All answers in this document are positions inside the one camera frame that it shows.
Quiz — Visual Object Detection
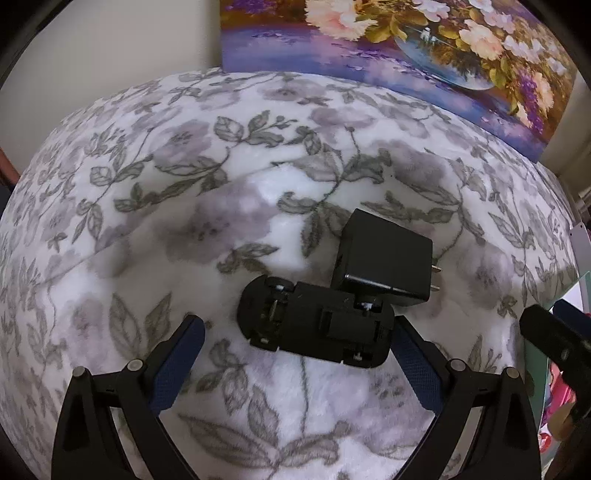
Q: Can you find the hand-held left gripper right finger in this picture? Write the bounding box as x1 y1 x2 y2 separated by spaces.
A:
392 316 542 480

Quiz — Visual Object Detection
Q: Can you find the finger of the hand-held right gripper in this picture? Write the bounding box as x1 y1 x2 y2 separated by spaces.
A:
519 305 591 402
553 299 591 329

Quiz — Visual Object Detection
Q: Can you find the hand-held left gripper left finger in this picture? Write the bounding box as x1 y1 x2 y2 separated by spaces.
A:
51 314 206 480

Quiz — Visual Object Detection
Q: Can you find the black toy car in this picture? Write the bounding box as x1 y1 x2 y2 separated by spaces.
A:
236 275 395 369

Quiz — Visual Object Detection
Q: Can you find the white rectangular device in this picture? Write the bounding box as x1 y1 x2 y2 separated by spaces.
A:
570 222 586 278

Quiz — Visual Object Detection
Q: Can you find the toy puppy figure pink helmet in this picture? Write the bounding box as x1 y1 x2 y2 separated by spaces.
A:
542 369 583 439

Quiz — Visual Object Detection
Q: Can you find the black charger plug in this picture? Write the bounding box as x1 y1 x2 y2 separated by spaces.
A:
330 209 441 308

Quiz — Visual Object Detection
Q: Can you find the grey floral blanket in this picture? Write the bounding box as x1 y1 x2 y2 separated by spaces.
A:
0 67 580 480

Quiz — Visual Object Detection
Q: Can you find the floral painting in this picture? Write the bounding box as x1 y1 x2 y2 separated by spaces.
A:
219 0 580 162

